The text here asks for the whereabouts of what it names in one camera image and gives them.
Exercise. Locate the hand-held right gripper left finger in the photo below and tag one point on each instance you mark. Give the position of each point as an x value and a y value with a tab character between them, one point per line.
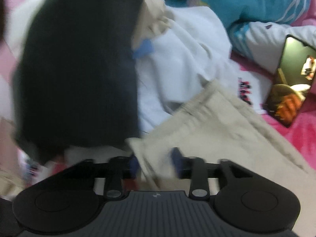
133	165

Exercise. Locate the dark grey garment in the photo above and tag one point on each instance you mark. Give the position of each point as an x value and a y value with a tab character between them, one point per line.
79	66

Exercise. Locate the pink floral bed sheet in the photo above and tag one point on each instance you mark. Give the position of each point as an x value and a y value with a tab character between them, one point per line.
303	138

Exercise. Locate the blue pink cartoon quilt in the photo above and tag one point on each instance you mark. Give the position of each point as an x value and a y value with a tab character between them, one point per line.
246	2

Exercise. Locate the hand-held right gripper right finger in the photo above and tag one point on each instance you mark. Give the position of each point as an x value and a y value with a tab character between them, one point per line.
176	160

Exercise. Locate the white garment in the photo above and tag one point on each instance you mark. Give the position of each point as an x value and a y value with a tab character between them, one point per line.
185	54

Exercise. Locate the beige pants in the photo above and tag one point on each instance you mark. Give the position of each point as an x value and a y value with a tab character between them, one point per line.
222	133

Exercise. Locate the cream cloth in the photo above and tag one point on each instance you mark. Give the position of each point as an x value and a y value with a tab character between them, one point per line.
153	22

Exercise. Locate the smartphone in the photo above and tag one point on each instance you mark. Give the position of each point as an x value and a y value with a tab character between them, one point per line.
291	84

